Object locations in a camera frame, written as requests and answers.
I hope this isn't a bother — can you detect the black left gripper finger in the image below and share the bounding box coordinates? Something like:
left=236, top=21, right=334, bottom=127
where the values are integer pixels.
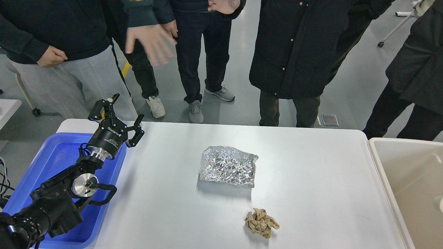
left=125, top=114, right=145, bottom=148
left=88, top=93, right=120, bottom=122

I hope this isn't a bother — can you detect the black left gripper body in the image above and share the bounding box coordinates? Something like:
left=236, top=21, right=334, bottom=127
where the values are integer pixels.
left=87, top=118, right=134, bottom=160

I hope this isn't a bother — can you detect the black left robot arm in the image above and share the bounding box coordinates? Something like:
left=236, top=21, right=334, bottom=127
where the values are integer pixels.
left=1, top=93, right=145, bottom=249

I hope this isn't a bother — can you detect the blue plastic bin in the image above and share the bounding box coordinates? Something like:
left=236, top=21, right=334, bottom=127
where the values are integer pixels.
left=1, top=132, right=126, bottom=249

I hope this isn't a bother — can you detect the person in grey sweatpants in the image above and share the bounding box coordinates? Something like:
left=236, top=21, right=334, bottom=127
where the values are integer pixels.
left=0, top=0, right=138, bottom=120

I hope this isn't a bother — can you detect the white side table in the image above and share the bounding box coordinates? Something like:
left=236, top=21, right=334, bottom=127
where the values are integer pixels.
left=0, top=98, right=22, bottom=129

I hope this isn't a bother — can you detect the person in black trousers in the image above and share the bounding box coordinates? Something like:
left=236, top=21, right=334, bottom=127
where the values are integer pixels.
left=100, top=0, right=166, bottom=119

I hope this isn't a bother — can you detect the crumpled aluminium foil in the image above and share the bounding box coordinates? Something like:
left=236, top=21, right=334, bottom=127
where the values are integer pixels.
left=198, top=146, right=259, bottom=188

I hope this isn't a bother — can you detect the person in navy trousers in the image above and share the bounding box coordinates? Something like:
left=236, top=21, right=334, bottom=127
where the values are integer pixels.
left=154, top=0, right=236, bottom=124

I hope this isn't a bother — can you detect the crumpled brown paper ball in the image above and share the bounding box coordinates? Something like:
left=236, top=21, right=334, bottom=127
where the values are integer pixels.
left=244, top=208, right=280, bottom=239

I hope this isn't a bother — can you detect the person in long black coat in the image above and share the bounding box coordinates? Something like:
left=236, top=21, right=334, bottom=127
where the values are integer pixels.
left=249, top=0, right=392, bottom=128

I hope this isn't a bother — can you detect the beige plastic bin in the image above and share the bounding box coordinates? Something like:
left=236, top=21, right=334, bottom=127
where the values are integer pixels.
left=368, top=138, right=443, bottom=249

